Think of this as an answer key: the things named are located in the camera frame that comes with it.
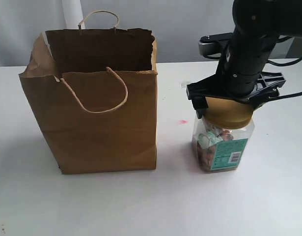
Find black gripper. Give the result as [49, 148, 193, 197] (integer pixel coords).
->
[187, 34, 285, 118]

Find clear jar yellow lid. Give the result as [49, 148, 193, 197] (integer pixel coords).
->
[192, 97, 254, 173]

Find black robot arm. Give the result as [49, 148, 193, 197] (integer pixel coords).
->
[187, 0, 302, 118]

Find brown paper bag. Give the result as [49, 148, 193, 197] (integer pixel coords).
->
[19, 25, 158, 174]

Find dark object at right edge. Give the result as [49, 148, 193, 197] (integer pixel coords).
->
[286, 38, 302, 59]

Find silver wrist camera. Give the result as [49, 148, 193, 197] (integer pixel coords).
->
[198, 32, 233, 60]

